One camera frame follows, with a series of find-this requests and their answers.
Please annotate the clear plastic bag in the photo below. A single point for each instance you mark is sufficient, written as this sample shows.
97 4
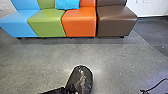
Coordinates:
81 80

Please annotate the green sofa seat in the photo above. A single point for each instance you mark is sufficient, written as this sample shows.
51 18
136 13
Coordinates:
46 23

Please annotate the blue sofa seat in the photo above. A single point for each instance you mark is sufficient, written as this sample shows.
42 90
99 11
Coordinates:
18 21

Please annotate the brown sofa seat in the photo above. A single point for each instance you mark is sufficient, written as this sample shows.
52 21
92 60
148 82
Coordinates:
115 20

